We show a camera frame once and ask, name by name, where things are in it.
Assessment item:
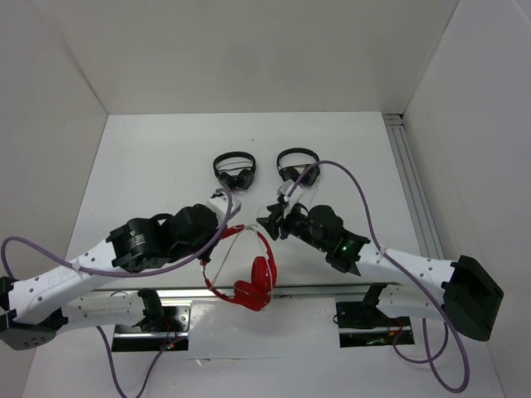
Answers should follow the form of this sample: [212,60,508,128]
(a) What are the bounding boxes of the red over-ear headphones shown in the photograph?
[201,225,278,312]

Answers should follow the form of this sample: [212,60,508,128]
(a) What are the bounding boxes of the black headphones right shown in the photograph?
[276,148,320,187]

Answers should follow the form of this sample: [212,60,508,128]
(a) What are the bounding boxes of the black headphones left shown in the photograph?
[212,151,256,192]

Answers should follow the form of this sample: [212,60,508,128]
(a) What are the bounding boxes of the aluminium table edge rail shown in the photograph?
[89,284,399,301]

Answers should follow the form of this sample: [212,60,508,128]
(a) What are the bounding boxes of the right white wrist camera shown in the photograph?
[276,181,304,218]

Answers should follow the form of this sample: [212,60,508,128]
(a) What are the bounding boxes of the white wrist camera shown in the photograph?
[205,188,241,222]
[276,181,304,218]

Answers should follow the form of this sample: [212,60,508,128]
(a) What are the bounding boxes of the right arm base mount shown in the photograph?
[333,302,415,348]

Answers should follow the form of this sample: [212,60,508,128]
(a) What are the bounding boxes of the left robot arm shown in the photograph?
[1,204,230,351]

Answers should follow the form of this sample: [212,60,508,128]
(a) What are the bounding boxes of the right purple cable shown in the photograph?
[288,160,472,393]

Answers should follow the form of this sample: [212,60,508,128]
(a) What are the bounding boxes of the white headphone cable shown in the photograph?
[211,182,320,299]

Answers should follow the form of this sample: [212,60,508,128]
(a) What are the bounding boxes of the aluminium side rail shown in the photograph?
[382,114,445,260]

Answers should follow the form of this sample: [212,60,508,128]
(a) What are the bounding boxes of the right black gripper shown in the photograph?
[256,200,330,252]

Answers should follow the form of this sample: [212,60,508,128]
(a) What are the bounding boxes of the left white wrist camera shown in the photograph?
[205,188,241,222]

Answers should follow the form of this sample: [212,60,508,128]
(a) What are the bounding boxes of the black headphones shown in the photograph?
[276,148,320,187]
[212,151,256,192]

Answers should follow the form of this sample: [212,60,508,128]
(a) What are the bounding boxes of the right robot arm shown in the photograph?
[257,204,504,342]

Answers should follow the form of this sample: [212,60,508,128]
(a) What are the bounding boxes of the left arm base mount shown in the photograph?
[111,299,192,353]

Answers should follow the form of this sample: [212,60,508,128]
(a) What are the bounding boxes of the purple cable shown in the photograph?
[288,160,472,393]
[2,189,233,398]

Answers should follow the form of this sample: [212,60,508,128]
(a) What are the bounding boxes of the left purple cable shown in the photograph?
[2,189,233,398]

